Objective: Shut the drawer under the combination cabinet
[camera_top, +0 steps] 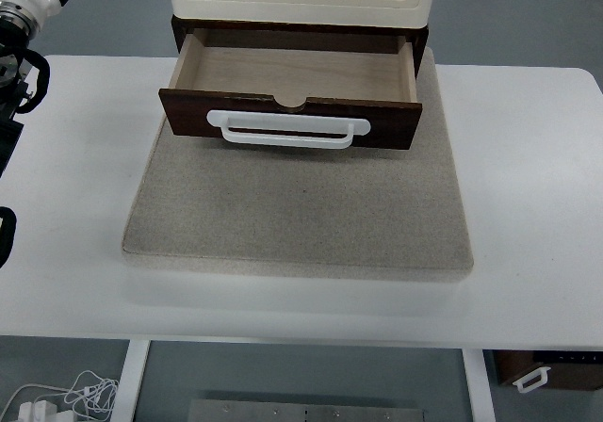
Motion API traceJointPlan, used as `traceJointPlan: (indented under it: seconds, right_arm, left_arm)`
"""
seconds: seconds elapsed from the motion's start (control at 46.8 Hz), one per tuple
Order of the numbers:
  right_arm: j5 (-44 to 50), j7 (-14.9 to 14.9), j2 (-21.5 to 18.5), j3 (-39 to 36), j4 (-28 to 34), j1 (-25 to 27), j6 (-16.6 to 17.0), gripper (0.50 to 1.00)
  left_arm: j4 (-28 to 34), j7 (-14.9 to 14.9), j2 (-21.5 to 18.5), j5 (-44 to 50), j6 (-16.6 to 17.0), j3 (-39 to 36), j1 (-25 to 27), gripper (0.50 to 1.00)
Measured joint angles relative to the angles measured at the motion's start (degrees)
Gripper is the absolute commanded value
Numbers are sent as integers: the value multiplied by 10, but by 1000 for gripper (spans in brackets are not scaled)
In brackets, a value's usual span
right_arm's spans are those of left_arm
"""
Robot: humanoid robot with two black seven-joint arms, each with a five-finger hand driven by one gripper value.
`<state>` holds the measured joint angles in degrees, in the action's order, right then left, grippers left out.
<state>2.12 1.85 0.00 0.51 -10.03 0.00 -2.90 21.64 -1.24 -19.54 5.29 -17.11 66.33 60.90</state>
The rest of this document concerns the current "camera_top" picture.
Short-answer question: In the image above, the white drawer handle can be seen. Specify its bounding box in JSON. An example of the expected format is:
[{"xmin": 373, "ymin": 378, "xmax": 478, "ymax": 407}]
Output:
[{"xmin": 205, "ymin": 109, "xmax": 372, "ymax": 150}]

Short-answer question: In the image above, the white cable on floor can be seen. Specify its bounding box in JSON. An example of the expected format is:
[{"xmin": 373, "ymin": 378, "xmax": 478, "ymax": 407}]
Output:
[{"xmin": 0, "ymin": 369, "xmax": 122, "ymax": 422}]

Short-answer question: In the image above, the brown box with white handle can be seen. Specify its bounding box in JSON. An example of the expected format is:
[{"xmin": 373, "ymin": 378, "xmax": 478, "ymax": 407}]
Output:
[{"xmin": 494, "ymin": 349, "xmax": 603, "ymax": 394}]

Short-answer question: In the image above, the beige square mat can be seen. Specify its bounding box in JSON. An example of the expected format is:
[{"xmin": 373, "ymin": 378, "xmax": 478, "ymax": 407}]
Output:
[{"xmin": 122, "ymin": 47, "xmax": 475, "ymax": 284}]

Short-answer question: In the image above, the cream upper cabinet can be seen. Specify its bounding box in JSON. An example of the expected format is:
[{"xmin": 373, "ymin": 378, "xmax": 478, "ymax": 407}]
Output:
[{"xmin": 167, "ymin": 0, "xmax": 443, "ymax": 30}]

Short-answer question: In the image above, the dark wood drawer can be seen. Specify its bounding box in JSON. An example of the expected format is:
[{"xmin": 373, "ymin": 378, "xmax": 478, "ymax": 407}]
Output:
[{"xmin": 158, "ymin": 28, "xmax": 424, "ymax": 153}]

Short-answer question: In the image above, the white table leg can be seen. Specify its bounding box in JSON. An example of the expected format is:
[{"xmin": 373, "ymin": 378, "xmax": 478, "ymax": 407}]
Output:
[
  {"xmin": 112, "ymin": 340, "xmax": 153, "ymax": 422},
  {"xmin": 461, "ymin": 349, "xmax": 496, "ymax": 422}
]

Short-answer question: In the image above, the white charger plug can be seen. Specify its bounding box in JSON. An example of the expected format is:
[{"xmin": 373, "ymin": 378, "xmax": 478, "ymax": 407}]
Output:
[{"xmin": 18, "ymin": 400, "xmax": 60, "ymax": 422}]

